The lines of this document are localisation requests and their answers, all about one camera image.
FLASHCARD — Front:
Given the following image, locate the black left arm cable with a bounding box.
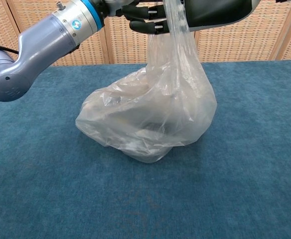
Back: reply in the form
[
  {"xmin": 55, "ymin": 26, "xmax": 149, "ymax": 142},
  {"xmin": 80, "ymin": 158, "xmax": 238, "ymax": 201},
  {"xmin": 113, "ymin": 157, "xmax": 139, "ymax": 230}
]
[{"xmin": 0, "ymin": 43, "xmax": 19, "ymax": 54}]

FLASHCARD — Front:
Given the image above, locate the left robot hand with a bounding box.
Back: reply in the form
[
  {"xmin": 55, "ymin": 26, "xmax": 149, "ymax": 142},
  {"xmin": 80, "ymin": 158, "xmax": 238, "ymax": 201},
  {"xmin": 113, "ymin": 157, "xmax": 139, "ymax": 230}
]
[{"xmin": 103, "ymin": 0, "xmax": 171, "ymax": 35}]

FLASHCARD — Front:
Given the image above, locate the blue carpet table mat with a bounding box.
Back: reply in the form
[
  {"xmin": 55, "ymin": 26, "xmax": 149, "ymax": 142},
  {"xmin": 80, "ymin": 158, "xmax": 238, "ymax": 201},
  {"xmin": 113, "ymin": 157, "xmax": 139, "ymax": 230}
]
[{"xmin": 0, "ymin": 59, "xmax": 291, "ymax": 239}]

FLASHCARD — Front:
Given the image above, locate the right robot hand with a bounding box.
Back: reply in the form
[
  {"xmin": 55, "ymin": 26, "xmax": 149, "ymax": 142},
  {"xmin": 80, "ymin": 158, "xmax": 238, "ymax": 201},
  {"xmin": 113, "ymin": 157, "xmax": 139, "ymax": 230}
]
[{"xmin": 183, "ymin": 0, "xmax": 261, "ymax": 32}]

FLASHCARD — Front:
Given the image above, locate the clear plastic bag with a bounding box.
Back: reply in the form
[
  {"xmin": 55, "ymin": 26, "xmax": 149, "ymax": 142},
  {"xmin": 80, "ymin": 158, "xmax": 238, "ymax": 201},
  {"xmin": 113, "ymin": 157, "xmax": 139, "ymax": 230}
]
[{"xmin": 75, "ymin": 0, "xmax": 218, "ymax": 164}]

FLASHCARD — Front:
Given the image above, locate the woven bamboo folding screen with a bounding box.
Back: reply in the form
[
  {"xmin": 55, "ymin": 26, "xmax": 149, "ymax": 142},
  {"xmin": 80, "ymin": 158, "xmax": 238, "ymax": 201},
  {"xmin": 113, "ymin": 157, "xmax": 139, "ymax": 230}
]
[{"xmin": 0, "ymin": 0, "xmax": 291, "ymax": 67}]

